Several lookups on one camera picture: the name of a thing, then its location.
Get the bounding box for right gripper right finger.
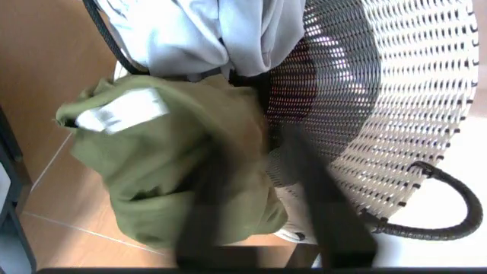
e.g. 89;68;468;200
283;125;377;267

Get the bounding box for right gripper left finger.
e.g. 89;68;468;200
174;144;267;267

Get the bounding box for green printed shirt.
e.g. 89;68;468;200
55;74;290;250

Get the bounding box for white laundry basket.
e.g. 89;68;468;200
81;0;484;244

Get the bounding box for pale grey garment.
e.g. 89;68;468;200
94;0;307;83

